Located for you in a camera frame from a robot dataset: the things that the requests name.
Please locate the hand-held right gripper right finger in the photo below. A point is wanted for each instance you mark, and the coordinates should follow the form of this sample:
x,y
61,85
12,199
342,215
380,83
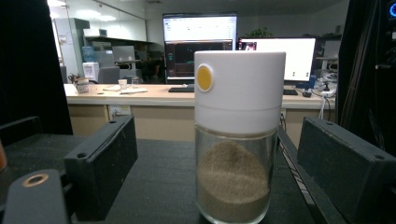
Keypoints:
x,y
348,168

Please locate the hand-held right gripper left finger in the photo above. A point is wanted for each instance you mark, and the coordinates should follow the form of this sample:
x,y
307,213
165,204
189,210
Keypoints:
x,y
102,161

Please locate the white-lid glass shaker jar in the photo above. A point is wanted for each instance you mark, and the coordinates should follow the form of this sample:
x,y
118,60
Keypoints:
x,y
239,93

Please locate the white power outlet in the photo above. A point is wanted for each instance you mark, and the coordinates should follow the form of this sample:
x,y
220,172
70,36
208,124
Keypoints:
x,y
120,110

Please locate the beige office desk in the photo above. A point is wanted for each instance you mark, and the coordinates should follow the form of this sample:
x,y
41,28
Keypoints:
x,y
162,118

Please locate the white papers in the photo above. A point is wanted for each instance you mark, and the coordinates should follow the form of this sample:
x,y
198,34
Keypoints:
x,y
134,90

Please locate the small desk container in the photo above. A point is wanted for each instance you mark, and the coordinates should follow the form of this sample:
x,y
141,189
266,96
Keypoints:
x,y
82,85

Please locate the white paper cup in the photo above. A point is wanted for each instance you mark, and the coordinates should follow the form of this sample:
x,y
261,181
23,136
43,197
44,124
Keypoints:
x,y
122,84

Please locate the black computer mouse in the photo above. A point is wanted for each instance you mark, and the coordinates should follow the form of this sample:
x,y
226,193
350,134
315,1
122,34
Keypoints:
x,y
306,94

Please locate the clear drinking glass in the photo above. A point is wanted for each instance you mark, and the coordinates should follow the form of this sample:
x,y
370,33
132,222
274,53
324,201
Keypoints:
x,y
135,82

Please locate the grey office chair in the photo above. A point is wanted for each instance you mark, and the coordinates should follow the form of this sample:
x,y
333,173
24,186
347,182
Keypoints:
x,y
109,75

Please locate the water dispenser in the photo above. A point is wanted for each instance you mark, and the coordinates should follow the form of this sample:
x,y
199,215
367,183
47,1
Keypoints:
x,y
90,68

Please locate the black keyboard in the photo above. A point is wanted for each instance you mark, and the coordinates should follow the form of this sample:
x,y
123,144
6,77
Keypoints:
x,y
180,89
290,92

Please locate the wide computer monitor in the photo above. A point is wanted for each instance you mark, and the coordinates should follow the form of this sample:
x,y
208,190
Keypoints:
x,y
295,59

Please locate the green plant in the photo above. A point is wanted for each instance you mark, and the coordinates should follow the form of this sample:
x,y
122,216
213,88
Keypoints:
x,y
259,32

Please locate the tall computer monitor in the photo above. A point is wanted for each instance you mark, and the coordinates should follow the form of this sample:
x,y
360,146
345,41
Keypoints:
x,y
199,31

